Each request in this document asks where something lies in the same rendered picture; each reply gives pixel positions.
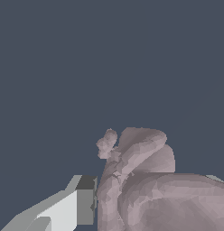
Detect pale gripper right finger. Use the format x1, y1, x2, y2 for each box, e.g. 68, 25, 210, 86
206, 174, 224, 185

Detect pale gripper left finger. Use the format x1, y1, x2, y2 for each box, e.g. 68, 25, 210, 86
0, 174, 98, 231

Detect mauve grey lumpy figurine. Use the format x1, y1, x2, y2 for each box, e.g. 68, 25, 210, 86
95, 126, 224, 231

